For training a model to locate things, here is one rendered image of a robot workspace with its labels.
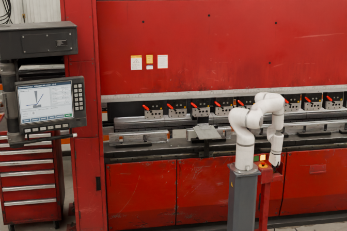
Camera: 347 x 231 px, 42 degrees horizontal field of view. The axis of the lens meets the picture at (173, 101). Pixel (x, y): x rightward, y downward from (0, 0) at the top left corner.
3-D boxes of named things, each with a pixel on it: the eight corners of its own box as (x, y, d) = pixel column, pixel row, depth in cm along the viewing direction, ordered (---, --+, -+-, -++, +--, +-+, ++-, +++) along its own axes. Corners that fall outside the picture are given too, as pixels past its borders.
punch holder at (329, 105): (326, 110, 395) (328, 92, 390) (321, 107, 403) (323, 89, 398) (341, 109, 397) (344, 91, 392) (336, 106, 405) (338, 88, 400)
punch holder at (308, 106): (304, 111, 392) (306, 93, 387) (300, 108, 400) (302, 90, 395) (320, 110, 394) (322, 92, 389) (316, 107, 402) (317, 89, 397)
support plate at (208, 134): (199, 139, 358) (199, 138, 357) (192, 128, 382) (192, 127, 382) (221, 138, 360) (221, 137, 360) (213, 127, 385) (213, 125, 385)
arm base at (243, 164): (262, 172, 301) (264, 147, 295) (235, 176, 297) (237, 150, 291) (251, 161, 318) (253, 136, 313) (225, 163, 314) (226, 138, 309)
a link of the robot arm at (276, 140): (268, 146, 360) (274, 152, 352) (270, 132, 355) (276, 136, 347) (277, 145, 363) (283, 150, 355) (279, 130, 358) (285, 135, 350)
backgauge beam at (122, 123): (114, 133, 399) (113, 122, 396) (113, 128, 412) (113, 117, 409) (352, 119, 435) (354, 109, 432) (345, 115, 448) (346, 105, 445)
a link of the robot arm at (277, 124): (265, 108, 353) (265, 141, 365) (275, 115, 339) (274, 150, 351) (275, 105, 355) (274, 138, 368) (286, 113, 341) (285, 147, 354)
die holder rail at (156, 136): (109, 146, 374) (108, 135, 371) (109, 143, 379) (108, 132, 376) (168, 142, 381) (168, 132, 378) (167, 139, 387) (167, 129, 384)
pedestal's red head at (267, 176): (261, 184, 356) (262, 163, 351) (250, 175, 370) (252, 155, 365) (282, 180, 363) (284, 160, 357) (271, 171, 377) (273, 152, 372)
